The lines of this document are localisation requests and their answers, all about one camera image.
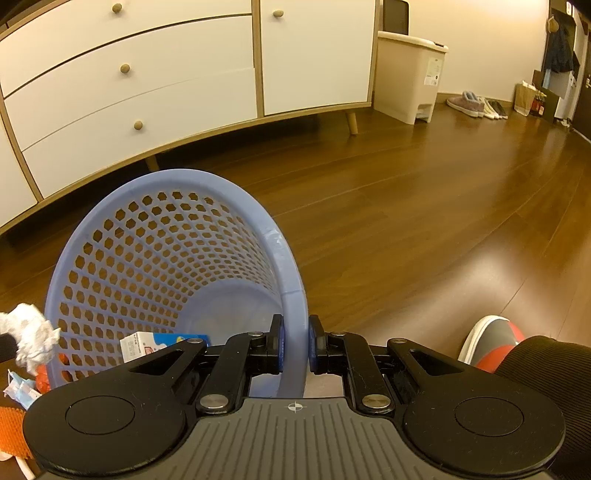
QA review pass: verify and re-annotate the white tissue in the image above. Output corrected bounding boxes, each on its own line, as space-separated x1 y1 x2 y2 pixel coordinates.
0 303 61 376

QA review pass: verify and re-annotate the blue surgical face mask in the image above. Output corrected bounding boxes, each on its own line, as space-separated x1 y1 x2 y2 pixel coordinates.
2 368 44 480

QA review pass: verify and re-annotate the red plastic bag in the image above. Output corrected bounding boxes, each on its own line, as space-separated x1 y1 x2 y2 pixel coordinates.
35 353 69 394

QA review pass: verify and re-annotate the blue white milk carton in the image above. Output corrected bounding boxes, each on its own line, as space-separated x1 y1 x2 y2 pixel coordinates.
119 332 211 363

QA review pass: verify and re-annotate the lavender plastic waste basket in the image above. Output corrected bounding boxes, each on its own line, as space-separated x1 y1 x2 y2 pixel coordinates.
44 169 308 398

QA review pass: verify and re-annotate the red grey white shoe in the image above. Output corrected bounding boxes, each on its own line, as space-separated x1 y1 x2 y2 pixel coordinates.
458 315 525 373

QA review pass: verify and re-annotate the black trouser leg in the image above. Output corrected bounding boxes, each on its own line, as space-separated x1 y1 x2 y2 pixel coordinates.
496 336 591 479

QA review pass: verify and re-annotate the white wooden sideboard cabinet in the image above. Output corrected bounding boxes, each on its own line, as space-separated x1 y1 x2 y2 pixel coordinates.
1 1 379 229

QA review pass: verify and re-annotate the grey sneakers pair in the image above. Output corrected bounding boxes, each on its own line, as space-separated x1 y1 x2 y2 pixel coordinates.
446 91 508 120

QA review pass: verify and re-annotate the brown paper bag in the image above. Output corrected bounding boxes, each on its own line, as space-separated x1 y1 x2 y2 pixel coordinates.
513 81 538 117

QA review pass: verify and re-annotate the beige pedal trash bin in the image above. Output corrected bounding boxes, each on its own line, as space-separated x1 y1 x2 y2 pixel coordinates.
373 31 449 125

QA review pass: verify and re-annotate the hanging dark coat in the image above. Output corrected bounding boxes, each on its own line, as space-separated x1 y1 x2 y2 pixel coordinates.
543 15 580 73

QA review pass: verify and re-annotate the black monitor screen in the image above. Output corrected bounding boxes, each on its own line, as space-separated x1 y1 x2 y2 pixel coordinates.
382 0 410 35

